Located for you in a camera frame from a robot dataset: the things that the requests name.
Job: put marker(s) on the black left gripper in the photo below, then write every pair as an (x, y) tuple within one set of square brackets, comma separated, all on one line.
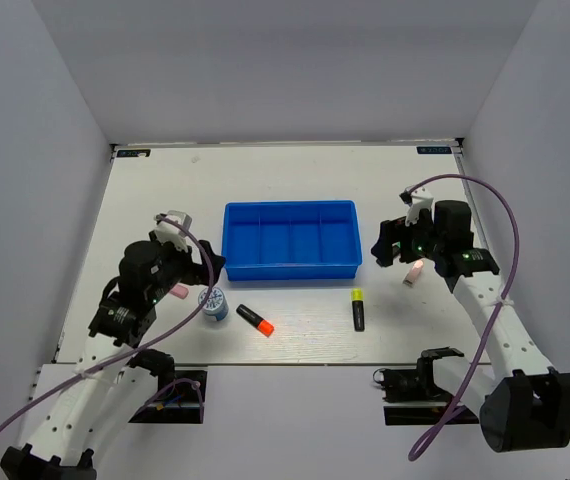
[(197, 272)]

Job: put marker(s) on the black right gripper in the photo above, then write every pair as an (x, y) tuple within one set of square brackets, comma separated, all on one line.
[(397, 231)]

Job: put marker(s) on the blue patterned tape roll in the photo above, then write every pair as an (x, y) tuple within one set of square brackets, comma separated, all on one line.
[(215, 307)]

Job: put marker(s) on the yellow capped black highlighter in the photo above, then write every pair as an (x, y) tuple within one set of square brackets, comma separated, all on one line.
[(357, 303)]

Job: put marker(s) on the orange capped black highlighter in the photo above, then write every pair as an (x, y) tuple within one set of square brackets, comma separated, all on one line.
[(254, 319)]

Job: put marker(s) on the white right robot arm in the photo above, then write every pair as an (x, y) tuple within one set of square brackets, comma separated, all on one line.
[(524, 403)]

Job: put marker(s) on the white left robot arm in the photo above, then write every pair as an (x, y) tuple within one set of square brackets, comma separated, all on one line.
[(118, 367)]

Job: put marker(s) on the blue plastic divided tray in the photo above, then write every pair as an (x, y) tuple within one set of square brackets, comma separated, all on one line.
[(295, 240)]

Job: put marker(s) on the right corner label sticker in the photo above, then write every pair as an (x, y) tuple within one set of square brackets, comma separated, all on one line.
[(433, 150)]

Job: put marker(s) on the corner label sticker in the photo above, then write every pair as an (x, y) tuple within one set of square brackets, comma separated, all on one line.
[(133, 153), (433, 150)]

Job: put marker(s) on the left corner label sticker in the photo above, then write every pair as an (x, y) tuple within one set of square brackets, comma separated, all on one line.
[(133, 153)]

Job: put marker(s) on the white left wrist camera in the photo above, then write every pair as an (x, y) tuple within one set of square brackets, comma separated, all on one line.
[(170, 228)]

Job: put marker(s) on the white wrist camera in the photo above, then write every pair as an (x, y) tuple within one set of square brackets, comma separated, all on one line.
[(170, 228), (417, 200)]

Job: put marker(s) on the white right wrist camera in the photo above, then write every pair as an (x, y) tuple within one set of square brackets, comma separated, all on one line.
[(417, 200)]

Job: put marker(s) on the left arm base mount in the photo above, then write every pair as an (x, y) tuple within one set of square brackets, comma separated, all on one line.
[(180, 400)]

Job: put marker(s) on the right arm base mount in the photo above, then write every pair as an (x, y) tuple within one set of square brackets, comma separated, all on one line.
[(406, 402)]

